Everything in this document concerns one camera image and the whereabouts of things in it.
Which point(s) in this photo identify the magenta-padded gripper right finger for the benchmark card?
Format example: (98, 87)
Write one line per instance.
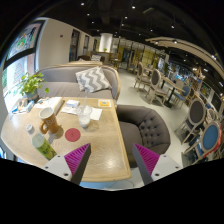
(148, 160)

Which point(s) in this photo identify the yellow square card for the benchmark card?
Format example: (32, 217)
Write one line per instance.
(104, 103)

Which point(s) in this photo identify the white printed booklet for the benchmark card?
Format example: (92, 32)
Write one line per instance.
(51, 102)

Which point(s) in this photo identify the mustard brown ceramic mug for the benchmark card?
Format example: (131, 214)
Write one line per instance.
(50, 122)

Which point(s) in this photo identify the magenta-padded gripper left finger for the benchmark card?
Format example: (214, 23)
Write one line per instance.
(76, 159)

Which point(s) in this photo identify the dark grey tufted armchair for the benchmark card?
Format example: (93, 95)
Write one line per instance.
(146, 128)

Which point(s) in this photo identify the flat round red coaster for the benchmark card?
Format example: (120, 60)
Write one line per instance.
(72, 135)

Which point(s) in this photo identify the white paper sheet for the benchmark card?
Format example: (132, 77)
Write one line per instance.
(96, 114)

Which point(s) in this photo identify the grey upholstered sofa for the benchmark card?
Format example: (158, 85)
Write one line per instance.
(60, 81)

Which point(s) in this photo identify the clear plastic cup with straw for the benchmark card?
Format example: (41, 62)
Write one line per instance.
(84, 117)

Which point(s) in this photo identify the colourful window poster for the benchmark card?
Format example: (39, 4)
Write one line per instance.
(25, 39)

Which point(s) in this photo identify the green potted plant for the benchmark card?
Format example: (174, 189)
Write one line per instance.
(30, 84)

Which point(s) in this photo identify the group of ceiling lights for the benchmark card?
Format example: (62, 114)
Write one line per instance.
(133, 7)

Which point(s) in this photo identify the group of dining chairs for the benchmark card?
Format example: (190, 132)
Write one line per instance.
(196, 113)

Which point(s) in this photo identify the blue white box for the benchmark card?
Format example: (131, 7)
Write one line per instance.
(28, 106)

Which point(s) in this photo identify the green-labelled drink bottle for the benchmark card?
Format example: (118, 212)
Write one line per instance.
(44, 146)

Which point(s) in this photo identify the dark dining table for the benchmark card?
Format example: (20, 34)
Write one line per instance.
(172, 86)

